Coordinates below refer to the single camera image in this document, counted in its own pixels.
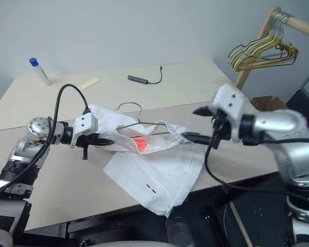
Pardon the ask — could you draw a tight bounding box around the stack of clothes hangers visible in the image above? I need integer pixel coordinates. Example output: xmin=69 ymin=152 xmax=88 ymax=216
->
xmin=230 ymin=12 xmax=296 ymax=69

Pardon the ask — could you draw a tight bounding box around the thin metal wire hanger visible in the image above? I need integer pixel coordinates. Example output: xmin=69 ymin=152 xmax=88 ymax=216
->
xmin=116 ymin=102 xmax=171 ymax=137

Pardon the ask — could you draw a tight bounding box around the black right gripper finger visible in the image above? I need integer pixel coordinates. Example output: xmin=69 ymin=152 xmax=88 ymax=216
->
xmin=193 ymin=105 xmax=215 ymax=117
xmin=181 ymin=131 xmax=215 ymax=146

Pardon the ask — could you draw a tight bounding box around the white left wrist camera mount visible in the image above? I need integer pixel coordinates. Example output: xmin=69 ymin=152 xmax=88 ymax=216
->
xmin=68 ymin=113 xmax=98 ymax=149

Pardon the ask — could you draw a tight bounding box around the dark rounded shape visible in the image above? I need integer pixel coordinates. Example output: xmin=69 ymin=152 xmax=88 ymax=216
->
xmin=165 ymin=217 xmax=192 ymax=244

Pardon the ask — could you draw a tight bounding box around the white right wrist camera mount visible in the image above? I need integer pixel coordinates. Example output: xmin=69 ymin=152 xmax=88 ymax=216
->
xmin=212 ymin=83 xmax=247 ymax=143

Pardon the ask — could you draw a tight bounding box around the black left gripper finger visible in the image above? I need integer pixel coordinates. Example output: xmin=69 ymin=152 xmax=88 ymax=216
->
xmin=96 ymin=138 xmax=114 ymax=147

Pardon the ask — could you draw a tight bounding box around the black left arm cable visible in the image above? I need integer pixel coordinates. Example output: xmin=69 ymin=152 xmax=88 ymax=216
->
xmin=0 ymin=83 xmax=92 ymax=204

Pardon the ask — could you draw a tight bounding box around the yellow sticky note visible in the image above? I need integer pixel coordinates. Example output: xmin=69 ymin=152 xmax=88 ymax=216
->
xmin=80 ymin=78 xmax=101 ymax=90

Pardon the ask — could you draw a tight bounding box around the grey USB hub with cable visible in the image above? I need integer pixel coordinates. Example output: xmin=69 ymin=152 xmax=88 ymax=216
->
xmin=127 ymin=65 xmax=164 ymax=85

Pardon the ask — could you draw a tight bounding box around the grey robot torso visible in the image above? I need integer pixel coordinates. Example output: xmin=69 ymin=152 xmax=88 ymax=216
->
xmin=74 ymin=237 xmax=171 ymax=247

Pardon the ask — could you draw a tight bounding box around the white garment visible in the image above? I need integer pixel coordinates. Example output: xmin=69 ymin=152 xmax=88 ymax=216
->
xmin=88 ymin=103 xmax=205 ymax=218

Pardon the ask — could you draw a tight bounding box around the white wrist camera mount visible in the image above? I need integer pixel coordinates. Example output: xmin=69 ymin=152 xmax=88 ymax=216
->
xmin=212 ymin=83 xmax=247 ymax=143
xmin=68 ymin=113 xmax=98 ymax=149

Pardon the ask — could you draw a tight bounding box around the white bottle with blue cap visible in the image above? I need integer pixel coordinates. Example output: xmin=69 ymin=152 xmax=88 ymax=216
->
xmin=28 ymin=57 xmax=52 ymax=86

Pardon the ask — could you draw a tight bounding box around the black equipment case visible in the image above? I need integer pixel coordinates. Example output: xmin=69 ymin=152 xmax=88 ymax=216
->
xmin=286 ymin=87 xmax=309 ymax=122

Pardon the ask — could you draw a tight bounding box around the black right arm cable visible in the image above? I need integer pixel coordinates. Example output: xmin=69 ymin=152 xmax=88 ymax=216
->
xmin=204 ymin=135 xmax=309 ymax=193

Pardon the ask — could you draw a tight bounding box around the wooden clothes rack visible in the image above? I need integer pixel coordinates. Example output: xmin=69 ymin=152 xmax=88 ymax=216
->
xmin=234 ymin=5 xmax=309 ymax=90

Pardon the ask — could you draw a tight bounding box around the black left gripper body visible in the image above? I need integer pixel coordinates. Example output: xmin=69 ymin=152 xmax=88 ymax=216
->
xmin=76 ymin=133 xmax=101 ymax=161

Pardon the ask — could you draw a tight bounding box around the brown wooden furniture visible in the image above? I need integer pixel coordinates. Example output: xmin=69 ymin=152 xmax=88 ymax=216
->
xmin=249 ymin=95 xmax=287 ymax=112

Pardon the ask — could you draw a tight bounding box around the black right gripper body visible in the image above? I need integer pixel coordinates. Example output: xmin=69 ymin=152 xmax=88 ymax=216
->
xmin=209 ymin=107 xmax=234 ymax=150

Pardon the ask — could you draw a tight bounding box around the bunch of wire hangers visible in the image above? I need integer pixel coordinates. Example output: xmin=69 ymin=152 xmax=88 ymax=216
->
xmin=229 ymin=12 xmax=298 ymax=70

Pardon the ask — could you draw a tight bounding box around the black under-table panel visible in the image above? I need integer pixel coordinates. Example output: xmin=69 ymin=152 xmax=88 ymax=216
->
xmin=231 ymin=195 xmax=295 ymax=247

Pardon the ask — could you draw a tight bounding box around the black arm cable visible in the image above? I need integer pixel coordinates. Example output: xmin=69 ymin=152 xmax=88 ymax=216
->
xmin=204 ymin=135 xmax=309 ymax=193
xmin=0 ymin=83 xmax=92 ymax=204

